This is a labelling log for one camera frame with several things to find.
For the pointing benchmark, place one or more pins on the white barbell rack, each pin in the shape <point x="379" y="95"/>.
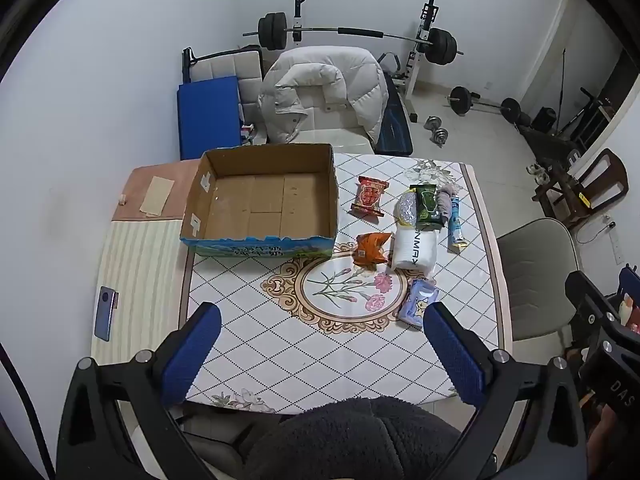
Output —
<point x="411" y="80"/>

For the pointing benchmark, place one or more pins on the black weight bench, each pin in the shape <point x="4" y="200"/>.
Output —
<point x="395" y="125"/>

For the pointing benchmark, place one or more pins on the white soft tissue pack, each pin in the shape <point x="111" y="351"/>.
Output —
<point x="412" y="250"/>

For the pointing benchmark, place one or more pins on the black exercise machine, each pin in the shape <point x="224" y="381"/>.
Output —
<point x="590" y="110"/>

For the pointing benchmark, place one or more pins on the dark fleece clothing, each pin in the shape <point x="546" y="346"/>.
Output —
<point x="350" y="440"/>

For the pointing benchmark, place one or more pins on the red white small box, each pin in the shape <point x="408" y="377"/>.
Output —
<point x="246" y="132"/>

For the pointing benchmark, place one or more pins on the blue cartoon tissue packet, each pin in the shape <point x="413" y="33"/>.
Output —
<point x="415" y="302"/>

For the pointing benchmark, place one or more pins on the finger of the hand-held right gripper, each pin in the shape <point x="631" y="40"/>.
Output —
<point x="590" y="295"/>
<point x="631" y="280"/>

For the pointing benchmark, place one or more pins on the white puffer jacket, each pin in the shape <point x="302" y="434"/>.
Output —
<point x="320" y="80"/>

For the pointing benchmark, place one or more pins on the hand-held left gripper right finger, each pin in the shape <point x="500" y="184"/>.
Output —
<point x="455" y="355"/>

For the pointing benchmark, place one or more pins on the orange snack packet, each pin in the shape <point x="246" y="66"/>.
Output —
<point x="372" y="250"/>

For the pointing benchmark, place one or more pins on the dark wooden chair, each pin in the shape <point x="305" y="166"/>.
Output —
<point x="607" y="170"/>

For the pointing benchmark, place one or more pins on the silver mesh packet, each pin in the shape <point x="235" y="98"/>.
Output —
<point x="406" y="208"/>

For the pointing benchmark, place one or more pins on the short barbell with black plates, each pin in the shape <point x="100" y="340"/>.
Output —
<point x="458" y="99"/>

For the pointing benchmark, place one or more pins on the white padded chair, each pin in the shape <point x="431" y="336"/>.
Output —
<point x="335" y="135"/>

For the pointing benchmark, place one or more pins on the pink mat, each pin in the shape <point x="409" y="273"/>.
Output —
<point x="182" y="175"/>

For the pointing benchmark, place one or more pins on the beige paper sheet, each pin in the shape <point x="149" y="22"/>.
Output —
<point x="156" y="196"/>

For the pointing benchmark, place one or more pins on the red snack packet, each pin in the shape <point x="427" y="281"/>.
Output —
<point x="369" y="197"/>

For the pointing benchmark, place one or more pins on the blue long packet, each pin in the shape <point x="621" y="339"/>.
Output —
<point x="455" y="225"/>

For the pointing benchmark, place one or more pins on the chrome dumbbell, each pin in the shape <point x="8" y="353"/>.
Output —
<point x="433" y="123"/>
<point x="441" y="137"/>

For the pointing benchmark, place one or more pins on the cardboard box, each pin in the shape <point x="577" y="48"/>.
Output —
<point x="270" y="205"/>

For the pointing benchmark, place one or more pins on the blue folded exercise mat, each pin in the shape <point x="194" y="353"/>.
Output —
<point x="207" y="115"/>

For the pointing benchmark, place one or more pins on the green snack packet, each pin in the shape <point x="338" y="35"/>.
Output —
<point x="426" y="207"/>

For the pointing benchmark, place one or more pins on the black bin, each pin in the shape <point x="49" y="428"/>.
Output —
<point x="544" y="119"/>

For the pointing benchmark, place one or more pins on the grey sock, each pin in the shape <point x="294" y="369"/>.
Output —
<point x="444" y="202"/>

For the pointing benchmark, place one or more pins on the blue smartphone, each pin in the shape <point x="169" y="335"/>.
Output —
<point x="106" y="315"/>

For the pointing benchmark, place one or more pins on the grey shell chair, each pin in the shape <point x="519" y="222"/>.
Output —
<point x="540" y="270"/>

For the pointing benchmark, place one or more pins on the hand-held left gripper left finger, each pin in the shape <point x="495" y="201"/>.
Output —
<point x="192" y="355"/>

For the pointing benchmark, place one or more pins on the long barbell with black plates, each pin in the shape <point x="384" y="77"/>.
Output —
<point x="360" y="31"/>

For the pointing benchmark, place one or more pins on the cream striped mat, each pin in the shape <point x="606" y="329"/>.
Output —
<point x="135" y="270"/>

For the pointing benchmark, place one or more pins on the white quilted chair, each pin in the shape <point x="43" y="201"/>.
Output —
<point x="225" y="65"/>

